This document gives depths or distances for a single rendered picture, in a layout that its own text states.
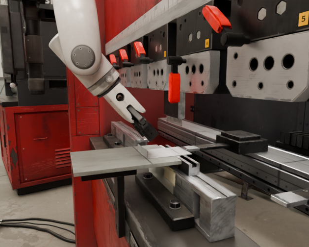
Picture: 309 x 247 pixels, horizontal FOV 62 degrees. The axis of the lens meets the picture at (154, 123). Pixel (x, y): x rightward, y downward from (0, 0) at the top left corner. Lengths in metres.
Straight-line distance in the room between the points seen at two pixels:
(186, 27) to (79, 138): 1.10
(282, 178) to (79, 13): 0.62
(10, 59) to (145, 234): 1.29
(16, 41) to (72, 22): 1.16
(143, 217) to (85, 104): 0.98
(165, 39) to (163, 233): 0.46
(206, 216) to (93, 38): 0.43
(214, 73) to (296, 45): 0.18
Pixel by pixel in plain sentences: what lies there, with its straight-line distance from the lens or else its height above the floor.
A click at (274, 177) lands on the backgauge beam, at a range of 0.79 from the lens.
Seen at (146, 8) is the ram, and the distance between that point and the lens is 0.85.
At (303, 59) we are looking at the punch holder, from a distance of 0.34.
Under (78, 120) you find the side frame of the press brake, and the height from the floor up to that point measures 0.98.
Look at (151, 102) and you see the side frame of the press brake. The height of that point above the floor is 1.07.
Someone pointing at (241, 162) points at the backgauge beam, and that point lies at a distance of 0.88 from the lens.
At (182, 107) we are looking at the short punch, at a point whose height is 1.13.
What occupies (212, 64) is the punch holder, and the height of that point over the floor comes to 1.23.
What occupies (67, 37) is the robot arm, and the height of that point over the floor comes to 1.28.
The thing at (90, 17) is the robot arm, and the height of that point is 1.32.
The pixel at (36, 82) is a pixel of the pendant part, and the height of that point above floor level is 1.19.
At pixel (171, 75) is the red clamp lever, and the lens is 0.55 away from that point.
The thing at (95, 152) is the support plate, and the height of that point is 1.00.
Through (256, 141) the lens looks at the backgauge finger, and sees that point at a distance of 0.83.
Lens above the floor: 1.20
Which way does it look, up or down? 9 degrees down
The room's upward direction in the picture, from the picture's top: straight up
